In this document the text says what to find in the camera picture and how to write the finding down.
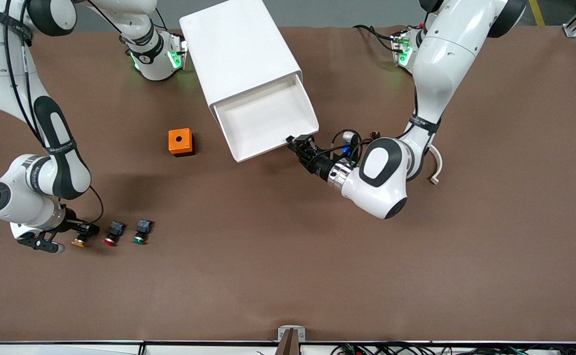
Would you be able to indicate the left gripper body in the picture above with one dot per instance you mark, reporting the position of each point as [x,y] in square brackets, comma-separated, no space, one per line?
[319,165]

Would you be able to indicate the yellow push button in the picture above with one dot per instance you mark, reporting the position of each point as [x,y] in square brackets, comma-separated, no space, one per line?
[79,242]

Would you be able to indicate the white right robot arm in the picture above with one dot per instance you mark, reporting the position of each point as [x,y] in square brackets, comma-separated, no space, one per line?
[2,54]

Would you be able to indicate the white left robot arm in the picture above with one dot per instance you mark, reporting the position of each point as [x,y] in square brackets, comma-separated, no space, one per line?
[446,59]

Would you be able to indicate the red push button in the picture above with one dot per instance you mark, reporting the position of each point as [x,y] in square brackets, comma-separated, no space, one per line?
[115,230]

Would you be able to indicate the green push button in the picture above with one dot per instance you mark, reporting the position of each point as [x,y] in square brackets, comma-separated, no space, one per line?
[142,229]

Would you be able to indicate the brown table cover mat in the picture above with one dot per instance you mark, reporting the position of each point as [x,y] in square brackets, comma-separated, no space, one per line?
[288,246]

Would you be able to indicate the white curved plastic bracket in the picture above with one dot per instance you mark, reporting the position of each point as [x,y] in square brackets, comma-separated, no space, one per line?
[438,165]

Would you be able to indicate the orange button enclosure box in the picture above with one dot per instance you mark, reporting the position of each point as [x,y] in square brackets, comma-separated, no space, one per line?
[185,142]

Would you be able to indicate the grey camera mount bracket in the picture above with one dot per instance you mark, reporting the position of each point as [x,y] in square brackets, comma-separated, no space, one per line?
[291,335]

